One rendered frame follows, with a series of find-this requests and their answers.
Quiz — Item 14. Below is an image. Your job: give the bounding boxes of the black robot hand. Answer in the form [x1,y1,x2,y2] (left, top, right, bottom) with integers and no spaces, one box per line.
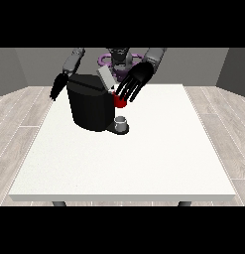
[49,72,69,102]
[114,61,155,103]

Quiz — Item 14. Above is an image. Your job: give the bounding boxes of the red pod holder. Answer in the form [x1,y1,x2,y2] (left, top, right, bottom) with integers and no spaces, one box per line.
[112,92,128,109]

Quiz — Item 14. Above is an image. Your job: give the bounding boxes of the pale grey machine lid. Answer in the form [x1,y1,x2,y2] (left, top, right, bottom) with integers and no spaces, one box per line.
[96,64,117,91]

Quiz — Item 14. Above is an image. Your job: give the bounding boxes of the black coffee machine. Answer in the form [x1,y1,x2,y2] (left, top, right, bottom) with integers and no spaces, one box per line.
[65,72,130,136]

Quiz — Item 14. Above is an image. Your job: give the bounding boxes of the grey robot trunk purple rings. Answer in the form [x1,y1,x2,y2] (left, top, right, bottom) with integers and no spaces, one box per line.
[97,48,144,83]

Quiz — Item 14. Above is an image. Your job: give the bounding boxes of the small grey cup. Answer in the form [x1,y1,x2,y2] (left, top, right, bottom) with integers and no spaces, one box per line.
[114,115,128,132]

